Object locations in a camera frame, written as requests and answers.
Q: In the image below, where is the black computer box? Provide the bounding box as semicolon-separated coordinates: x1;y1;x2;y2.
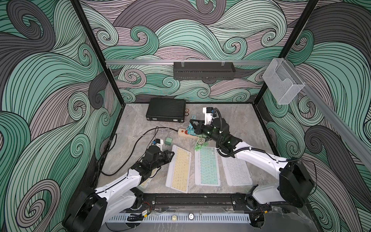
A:
146;98;186;123

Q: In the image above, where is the green wireless keyboard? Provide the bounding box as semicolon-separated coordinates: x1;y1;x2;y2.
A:
195;147;221;187

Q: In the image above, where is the black wall shelf tray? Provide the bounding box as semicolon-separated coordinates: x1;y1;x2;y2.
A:
173;61;236;81

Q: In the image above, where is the aluminium wall rail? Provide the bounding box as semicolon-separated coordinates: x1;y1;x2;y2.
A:
105;59;272;66

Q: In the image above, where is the white slotted cable duct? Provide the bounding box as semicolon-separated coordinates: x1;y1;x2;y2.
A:
110;213;252;224

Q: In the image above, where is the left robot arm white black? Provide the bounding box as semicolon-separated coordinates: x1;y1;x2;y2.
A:
62;145;175;232

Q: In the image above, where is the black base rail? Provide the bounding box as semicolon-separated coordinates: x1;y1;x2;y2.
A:
134;193;290;211

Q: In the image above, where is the teal charger plug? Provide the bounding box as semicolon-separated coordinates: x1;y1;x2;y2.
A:
187;126;197;136

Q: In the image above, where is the white charging cable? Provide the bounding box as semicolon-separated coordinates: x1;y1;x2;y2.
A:
132;128;174;139

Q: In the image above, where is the yellow wireless keyboard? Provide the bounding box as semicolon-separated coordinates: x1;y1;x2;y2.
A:
140;178;152;189
165;145;192;193

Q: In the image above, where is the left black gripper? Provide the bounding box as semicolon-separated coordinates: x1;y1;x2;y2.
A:
149;150;174;172

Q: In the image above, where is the white wireless keyboard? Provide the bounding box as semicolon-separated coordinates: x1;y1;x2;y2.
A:
221;157;253;186

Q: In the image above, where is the black power cable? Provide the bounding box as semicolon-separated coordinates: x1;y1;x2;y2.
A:
97;126;178;177

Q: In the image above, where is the clear acrylic wall holder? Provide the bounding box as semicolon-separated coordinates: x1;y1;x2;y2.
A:
263;58;305;105

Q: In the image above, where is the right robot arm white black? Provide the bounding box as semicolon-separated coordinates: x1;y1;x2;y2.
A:
190;118;315;208

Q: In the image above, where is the light green charger plug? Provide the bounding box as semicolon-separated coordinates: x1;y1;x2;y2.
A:
164;137;173;146

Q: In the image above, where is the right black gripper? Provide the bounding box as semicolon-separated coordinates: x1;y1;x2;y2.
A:
190;119;222;146

